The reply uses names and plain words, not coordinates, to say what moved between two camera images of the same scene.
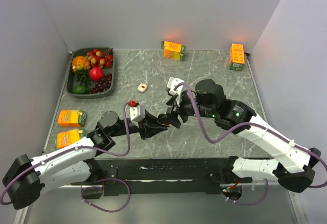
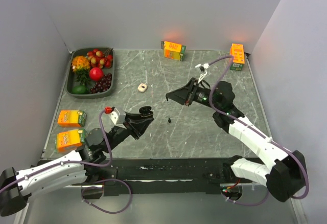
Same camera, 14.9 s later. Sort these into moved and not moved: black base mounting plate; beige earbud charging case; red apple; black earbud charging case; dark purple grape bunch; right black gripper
Moved: right black gripper; black earbud charging case
Not moved: red apple; black base mounting plate; beige earbud charging case; dark purple grape bunch
